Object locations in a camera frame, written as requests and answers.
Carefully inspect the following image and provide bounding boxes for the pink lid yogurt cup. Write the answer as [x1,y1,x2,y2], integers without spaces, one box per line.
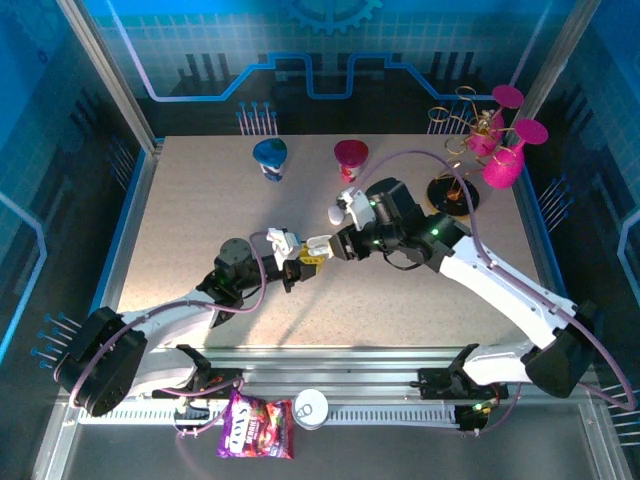
[333,139,370,184]

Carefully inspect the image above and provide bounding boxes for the pink wine glass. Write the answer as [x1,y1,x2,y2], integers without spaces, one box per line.
[481,118,550,190]
[466,84,525,157]

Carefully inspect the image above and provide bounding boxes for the blue lid yogurt cup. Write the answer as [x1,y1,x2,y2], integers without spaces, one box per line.
[252,138,290,184]

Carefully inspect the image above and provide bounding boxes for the white round tin can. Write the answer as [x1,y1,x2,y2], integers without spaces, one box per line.
[291,388,330,431]

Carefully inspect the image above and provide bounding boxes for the small controller board box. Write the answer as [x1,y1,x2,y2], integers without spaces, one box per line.
[173,398,212,427]
[457,403,490,434]

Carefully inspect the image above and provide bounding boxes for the purple candy bag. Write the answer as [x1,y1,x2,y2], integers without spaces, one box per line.
[215,387,295,460]

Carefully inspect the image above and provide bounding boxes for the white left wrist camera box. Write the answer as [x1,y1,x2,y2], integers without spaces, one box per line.
[266,227,304,261]

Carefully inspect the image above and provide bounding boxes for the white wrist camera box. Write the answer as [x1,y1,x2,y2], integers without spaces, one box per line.
[335,188,376,232]
[266,227,304,261]

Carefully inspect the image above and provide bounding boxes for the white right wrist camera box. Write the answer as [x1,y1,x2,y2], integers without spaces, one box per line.
[335,188,376,232]

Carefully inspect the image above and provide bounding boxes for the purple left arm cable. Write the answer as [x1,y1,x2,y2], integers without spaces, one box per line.
[71,229,274,441]

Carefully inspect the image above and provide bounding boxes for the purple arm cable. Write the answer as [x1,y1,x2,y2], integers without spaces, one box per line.
[355,148,639,439]
[71,229,274,441]

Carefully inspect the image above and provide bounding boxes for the gold wire glass rack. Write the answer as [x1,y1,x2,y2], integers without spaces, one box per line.
[426,85,521,221]

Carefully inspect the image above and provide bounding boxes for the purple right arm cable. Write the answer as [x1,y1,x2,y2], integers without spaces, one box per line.
[355,148,639,439]

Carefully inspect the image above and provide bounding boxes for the aluminium front frame rails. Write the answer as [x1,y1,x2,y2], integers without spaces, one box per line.
[59,347,601,401]

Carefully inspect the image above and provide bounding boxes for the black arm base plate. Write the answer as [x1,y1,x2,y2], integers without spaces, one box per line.
[417,366,510,401]
[149,367,246,401]

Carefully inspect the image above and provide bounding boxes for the white slotted cable duct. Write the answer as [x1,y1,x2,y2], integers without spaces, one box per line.
[77,404,461,427]

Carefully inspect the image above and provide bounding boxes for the aluminium frame post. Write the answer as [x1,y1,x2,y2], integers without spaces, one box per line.
[509,0,604,126]
[54,0,164,154]

